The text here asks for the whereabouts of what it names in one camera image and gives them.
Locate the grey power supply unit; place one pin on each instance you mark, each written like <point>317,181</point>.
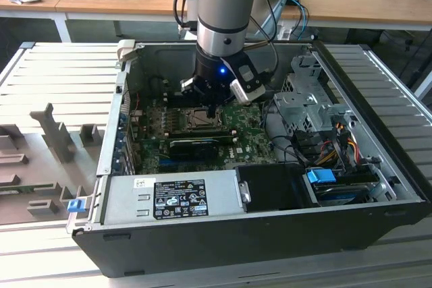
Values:
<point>125,200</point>

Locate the black expansion card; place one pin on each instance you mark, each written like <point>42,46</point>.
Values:
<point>194,149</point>

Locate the green circuit board stick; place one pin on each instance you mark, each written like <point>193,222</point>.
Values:
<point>27,191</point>

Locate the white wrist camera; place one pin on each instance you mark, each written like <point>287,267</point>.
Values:
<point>248,92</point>

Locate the blue disk carrier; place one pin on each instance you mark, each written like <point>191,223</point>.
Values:
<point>320,177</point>

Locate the black open PC case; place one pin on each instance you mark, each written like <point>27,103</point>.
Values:
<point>236,251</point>

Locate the silver CPU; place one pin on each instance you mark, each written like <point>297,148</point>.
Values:
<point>197,118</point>

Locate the green motherboard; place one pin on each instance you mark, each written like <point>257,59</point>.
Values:
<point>249,139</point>

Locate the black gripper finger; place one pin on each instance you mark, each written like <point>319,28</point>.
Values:
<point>214,111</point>
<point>208,111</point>

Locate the metal drive cage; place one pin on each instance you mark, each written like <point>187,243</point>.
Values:
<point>303,106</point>

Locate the blue expansion slot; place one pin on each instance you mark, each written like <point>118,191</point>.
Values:
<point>168,164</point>

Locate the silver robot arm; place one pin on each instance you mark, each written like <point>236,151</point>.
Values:
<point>222,4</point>

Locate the blue case latch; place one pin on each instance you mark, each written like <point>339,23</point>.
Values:
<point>75,205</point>

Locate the grey parts rack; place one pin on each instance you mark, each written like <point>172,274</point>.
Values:
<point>50,166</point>

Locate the pale blue teach pendant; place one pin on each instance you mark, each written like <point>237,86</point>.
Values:
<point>280,8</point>

